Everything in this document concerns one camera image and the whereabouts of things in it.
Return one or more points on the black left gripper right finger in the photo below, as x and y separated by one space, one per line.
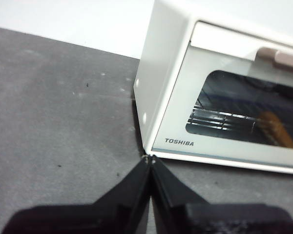
197 219

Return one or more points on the white Toshiba toaster oven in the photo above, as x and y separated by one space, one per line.
161 73

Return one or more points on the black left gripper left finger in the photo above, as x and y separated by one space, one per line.
107 219

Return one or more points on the glass oven door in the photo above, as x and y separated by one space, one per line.
210 61

